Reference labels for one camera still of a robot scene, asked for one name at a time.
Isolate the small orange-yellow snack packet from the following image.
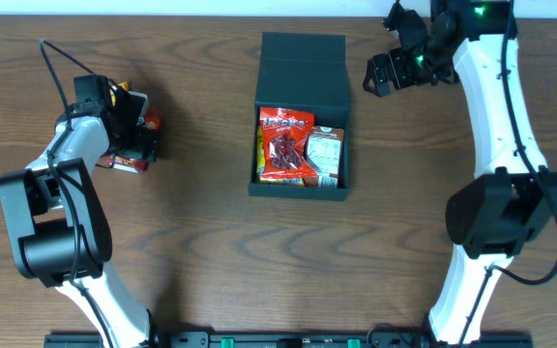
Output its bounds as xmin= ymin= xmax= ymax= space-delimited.
xmin=109 ymin=81 xmax=131 ymax=106

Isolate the large yellow snack bag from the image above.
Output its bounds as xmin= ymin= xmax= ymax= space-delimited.
xmin=254 ymin=126 xmax=306 ymax=188

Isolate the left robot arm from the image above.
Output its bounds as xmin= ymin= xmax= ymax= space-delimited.
xmin=0 ymin=74 xmax=161 ymax=347

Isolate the red Hacks candy bag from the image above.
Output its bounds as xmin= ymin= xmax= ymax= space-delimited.
xmin=259 ymin=107 xmax=315 ymax=180

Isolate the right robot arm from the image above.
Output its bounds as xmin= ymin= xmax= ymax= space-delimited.
xmin=363 ymin=1 xmax=557 ymax=347

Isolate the red Hello Panda box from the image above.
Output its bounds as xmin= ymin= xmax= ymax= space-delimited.
xmin=103 ymin=106 xmax=162 ymax=174

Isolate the black storage box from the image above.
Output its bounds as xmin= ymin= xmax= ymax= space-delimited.
xmin=249 ymin=32 xmax=351 ymax=201

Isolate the brown Pocky box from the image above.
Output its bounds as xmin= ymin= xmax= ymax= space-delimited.
xmin=304 ymin=126 xmax=344 ymax=189

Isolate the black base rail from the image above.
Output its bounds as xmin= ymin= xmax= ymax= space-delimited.
xmin=44 ymin=331 xmax=534 ymax=348

